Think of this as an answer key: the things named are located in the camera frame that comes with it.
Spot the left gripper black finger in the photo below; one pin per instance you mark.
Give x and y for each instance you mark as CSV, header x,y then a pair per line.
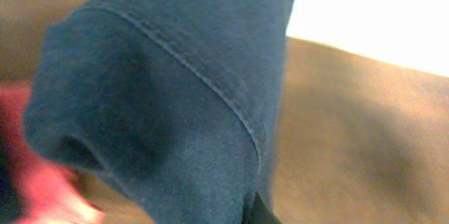
x,y
261,213

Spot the red folded garment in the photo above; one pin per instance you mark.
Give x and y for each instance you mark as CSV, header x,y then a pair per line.
x,y
34,190

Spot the dark blue shorts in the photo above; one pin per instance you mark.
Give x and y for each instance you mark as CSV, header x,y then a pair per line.
x,y
173,103

